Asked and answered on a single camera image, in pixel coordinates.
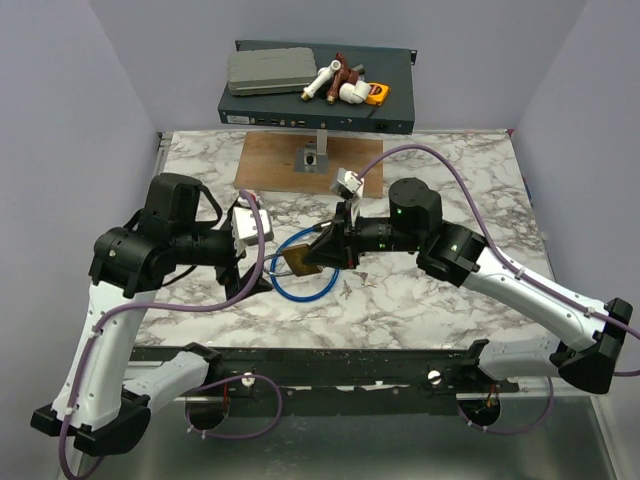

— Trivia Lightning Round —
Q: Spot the dark grey pipe piece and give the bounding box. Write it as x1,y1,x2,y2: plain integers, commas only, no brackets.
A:
352,64,366,75

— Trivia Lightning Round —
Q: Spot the dark teal rack device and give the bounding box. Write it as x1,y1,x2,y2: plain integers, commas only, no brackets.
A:
218,40,415,134

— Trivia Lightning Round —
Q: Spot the yellow tape measure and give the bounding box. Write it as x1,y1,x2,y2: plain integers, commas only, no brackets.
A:
365,82,391,107

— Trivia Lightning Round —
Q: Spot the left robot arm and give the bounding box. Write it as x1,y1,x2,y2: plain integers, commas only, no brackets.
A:
31,173,273,458

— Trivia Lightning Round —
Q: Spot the brown pipe fitting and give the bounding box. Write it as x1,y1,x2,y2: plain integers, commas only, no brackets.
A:
326,52,360,104

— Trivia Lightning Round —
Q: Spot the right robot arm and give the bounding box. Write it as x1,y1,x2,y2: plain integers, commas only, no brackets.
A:
303,178,632,394

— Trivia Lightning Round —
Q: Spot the aluminium frame profile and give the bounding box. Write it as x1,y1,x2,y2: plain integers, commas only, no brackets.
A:
79,357,611,401

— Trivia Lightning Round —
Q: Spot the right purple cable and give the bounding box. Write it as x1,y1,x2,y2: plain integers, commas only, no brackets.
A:
357,144,640,435

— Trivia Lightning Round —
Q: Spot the black mounting rail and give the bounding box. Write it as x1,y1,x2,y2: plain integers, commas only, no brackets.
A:
124,344,521,419

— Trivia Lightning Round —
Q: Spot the grey plastic case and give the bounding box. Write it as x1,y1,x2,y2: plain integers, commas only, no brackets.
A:
227,47,318,96

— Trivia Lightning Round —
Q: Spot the silver key bunch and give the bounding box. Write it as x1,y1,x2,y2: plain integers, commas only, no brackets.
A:
357,272,377,288

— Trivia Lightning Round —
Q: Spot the white straight pipe fitting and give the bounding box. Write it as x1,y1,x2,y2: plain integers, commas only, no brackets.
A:
301,60,342,101

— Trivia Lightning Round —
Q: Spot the purple cable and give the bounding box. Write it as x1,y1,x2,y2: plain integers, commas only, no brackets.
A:
357,144,640,435
58,189,284,479

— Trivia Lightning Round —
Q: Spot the wooden board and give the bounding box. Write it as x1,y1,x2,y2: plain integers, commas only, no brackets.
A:
234,132,383,195

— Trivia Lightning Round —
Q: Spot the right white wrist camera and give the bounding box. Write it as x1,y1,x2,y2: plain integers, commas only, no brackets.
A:
330,167,364,226

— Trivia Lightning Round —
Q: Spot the white elbow pipe fitting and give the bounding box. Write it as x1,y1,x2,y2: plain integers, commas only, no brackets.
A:
339,81,371,105

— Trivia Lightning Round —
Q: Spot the metal stand post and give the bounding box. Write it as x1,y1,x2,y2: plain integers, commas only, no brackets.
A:
294,130,329,174

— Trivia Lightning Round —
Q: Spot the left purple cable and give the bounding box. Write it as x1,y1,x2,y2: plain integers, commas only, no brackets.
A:
58,189,284,479

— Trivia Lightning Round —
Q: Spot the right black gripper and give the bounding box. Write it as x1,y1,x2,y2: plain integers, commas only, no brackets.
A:
302,201,422,271

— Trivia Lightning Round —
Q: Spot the blue cable lock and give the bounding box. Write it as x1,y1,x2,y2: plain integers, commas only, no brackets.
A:
263,221,341,303

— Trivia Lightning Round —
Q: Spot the brass padlock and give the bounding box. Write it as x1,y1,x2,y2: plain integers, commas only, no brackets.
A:
263,243,323,277

